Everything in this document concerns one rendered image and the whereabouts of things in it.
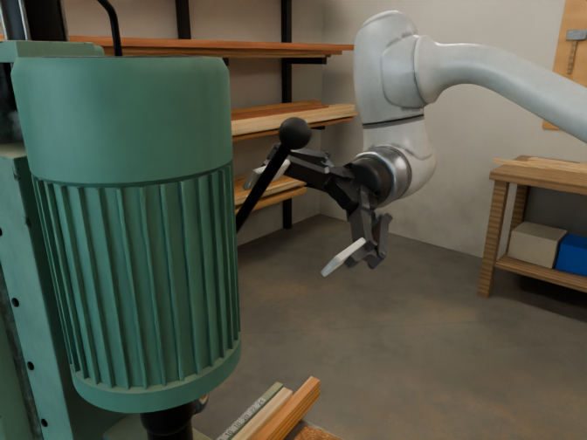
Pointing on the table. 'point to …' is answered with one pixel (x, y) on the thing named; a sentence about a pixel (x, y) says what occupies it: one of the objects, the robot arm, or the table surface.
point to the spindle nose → (169, 422)
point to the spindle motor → (136, 221)
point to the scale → (241, 419)
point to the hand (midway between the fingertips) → (293, 220)
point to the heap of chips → (314, 435)
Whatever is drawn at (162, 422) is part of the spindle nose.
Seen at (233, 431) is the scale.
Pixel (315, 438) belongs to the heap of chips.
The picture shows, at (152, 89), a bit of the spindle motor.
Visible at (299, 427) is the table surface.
